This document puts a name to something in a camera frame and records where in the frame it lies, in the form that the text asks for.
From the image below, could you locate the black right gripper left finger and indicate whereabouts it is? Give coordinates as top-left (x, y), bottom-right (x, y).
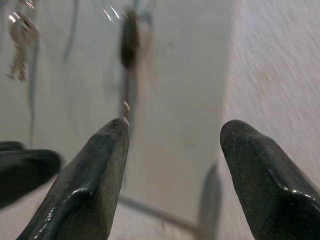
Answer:
top-left (16, 117), bottom-right (130, 240)

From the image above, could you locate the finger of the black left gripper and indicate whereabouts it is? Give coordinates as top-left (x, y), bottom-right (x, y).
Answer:
top-left (0, 140), bottom-right (25, 151)
top-left (0, 149), bottom-right (62, 209)

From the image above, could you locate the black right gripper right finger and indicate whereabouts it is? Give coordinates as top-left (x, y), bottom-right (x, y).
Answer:
top-left (219, 119), bottom-right (320, 240)

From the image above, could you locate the silver key bunch with ring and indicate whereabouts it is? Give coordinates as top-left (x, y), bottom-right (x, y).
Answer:
top-left (6, 0), bottom-right (128, 81)

